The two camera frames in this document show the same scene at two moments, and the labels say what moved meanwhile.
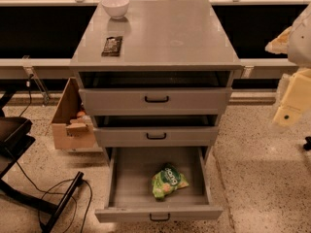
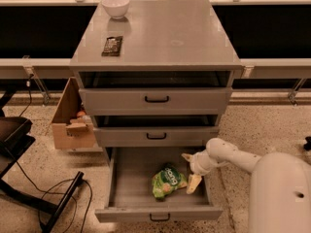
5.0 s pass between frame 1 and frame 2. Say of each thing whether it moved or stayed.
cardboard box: stayed
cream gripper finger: moved
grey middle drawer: stayed
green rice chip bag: stayed
